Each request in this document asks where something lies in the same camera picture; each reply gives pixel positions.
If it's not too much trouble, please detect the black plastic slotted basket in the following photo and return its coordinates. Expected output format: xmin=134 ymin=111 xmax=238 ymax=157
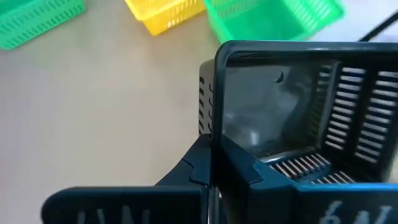
xmin=198 ymin=39 xmax=398 ymax=187

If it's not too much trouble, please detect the green plastic slotted basket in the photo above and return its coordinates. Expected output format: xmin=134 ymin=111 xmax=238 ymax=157
xmin=0 ymin=0 xmax=86 ymax=50
xmin=203 ymin=0 xmax=345 ymax=44

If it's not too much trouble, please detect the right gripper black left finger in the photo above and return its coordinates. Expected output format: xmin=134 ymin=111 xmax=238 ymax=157
xmin=42 ymin=135 xmax=212 ymax=224

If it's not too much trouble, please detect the yellow plastic slotted basket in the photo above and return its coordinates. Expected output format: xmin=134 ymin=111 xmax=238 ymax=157
xmin=124 ymin=0 xmax=206 ymax=37

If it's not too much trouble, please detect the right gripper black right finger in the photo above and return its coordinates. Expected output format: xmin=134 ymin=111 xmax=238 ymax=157
xmin=217 ymin=136 xmax=398 ymax=224

